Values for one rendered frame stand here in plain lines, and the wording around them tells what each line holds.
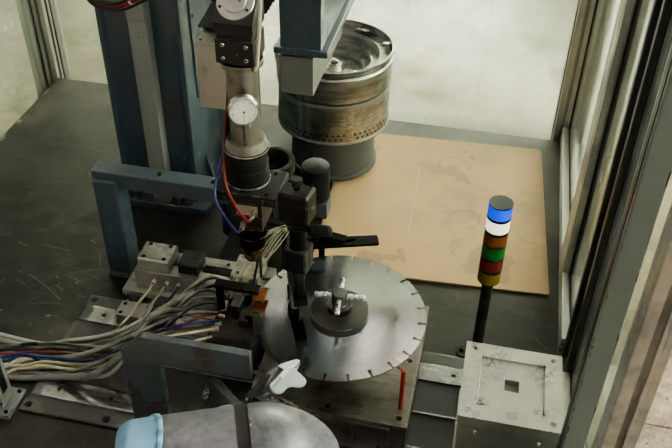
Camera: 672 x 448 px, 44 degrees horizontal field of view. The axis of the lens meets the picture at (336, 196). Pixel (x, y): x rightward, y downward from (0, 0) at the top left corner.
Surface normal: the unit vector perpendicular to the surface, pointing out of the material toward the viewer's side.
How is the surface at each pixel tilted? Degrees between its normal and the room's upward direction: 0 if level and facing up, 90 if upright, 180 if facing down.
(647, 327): 90
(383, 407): 0
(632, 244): 90
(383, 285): 0
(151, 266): 90
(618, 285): 90
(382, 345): 0
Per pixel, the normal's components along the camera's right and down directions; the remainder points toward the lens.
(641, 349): -0.22, 0.59
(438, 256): 0.01, -0.79
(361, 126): 0.48, 0.54
